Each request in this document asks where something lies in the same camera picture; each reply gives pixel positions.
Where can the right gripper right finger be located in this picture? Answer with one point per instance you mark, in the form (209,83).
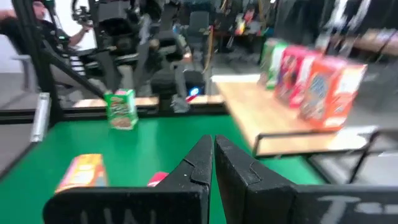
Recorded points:
(311,205)

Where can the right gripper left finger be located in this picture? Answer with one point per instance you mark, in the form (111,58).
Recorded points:
(140,205)

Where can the Froot Loops cereal box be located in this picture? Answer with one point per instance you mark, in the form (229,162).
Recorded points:
(156,179)
(295,77)

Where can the Frosted Mini Wheats cereal box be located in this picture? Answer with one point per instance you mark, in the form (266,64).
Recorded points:
(82,172)
(329,93)

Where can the Apple Jacks cereal box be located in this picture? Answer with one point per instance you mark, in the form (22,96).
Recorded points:
(272,65)
(121,109)

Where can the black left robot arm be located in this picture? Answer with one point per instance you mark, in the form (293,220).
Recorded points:
(121,37)

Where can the green table mat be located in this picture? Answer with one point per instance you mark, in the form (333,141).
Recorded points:
(149,146)

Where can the computer tower with blue lights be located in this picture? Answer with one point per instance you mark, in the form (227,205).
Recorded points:
(194,91)

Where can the dark office chair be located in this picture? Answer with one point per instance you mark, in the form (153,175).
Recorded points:
(199,25)

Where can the person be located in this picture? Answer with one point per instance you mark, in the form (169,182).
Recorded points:
(56,34)

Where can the wooden shelf with black frame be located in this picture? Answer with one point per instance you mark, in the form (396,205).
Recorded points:
(258,115)

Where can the silver aluminium bracket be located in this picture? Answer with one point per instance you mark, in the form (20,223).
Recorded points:
(40,118)

